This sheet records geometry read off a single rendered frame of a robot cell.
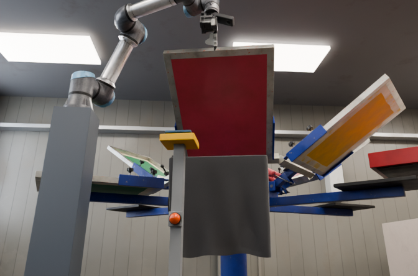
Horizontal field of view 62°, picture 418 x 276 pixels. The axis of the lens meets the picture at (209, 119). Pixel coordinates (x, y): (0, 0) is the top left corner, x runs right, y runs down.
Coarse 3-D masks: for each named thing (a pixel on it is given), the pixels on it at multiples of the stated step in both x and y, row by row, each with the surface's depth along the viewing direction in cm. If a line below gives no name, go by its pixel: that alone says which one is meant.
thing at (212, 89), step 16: (176, 64) 189; (192, 64) 188; (208, 64) 188; (176, 80) 195; (192, 80) 195; (208, 80) 194; (192, 96) 201; (208, 96) 200; (192, 112) 208; (208, 112) 207; (192, 128) 215; (208, 128) 214; (224, 128) 214; (208, 144) 222; (224, 144) 222
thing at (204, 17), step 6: (204, 12) 177; (210, 12) 177; (204, 18) 171; (210, 18) 171; (216, 18) 172; (204, 24) 172; (210, 24) 171; (216, 24) 171; (204, 30) 173; (210, 30) 173; (216, 30) 173
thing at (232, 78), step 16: (224, 64) 187; (240, 64) 187; (256, 64) 186; (224, 80) 193; (240, 80) 193; (256, 80) 192; (224, 96) 200; (240, 96) 199; (256, 96) 198; (224, 112) 206; (240, 112) 206; (256, 112) 205; (240, 128) 213; (256, 128) 212; (240, 144) 221; (256, 144) 220
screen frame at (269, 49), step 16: (192, 48) 187; (208, 48) 185; (224, 48) 183; (240, 48) 181; (256, 48) 181; (272, 48) 180; (272, 64) 185; (272, 80) 191; (176, 96) 202; (272, 96) 198; (176, 112) 209; (272, 112) 204; (272, 128) 211
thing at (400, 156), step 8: (376, 152) 207; (384, 152) 205; (392, 152) 202; (400, 152) 200; (408, 152) 197; (416, 152) 195; (376, 160) 206; (384, 160) 203; (392, 160) 201; (400, 160) 199; (408, 160) 196; (416, 160) 194; (376, 168) 209; (384, 168) 208; (392, 168) 207; (400, 168) 207; (408, 168) 207; (416, 168) 207; (384, 176) 229; (392, 176) 227; (400, 176) 227
